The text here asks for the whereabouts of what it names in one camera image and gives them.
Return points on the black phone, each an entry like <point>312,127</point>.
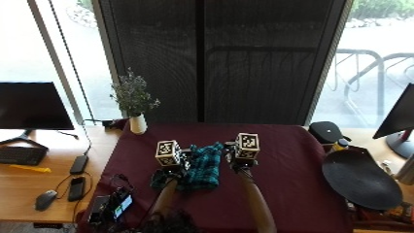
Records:
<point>76,188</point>

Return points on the black keyboard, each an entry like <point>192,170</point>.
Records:
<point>19,155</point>

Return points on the white marker cube on glove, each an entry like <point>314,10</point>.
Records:
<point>246,145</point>
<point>168,152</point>

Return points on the dark red tablecloth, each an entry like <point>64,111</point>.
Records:
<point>258,181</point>

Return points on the metal bicycle rack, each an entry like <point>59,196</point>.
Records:
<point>366,81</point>

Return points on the white marker cube on right glove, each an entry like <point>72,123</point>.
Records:
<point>246,145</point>

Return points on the white marker cube on left glove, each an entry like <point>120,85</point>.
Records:
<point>168,152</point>

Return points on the person's left hand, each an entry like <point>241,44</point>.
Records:
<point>184,160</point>

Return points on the dark monitor with round stand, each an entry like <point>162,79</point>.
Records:
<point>398,121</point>

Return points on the white vase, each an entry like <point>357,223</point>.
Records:
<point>137,123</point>

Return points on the yellow flat strip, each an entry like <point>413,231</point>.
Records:
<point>29,168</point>

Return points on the grey computer mouse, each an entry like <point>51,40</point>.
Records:
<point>45,199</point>

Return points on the dark mesh roller blind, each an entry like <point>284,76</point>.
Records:
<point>216,61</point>

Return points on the teal plaid cloth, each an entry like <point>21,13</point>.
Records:
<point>202,170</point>

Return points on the person's right hand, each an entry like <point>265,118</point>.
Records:
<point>233,157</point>

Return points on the small-leaved flower bunch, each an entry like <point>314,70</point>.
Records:
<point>132,93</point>

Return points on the black device with lit screen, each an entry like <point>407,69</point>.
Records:
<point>113,204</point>

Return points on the black power adapter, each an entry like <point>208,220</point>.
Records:
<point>79,164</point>

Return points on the black round chair seat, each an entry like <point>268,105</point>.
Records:
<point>359,179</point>

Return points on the black computer monitor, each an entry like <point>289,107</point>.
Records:
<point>29,106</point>

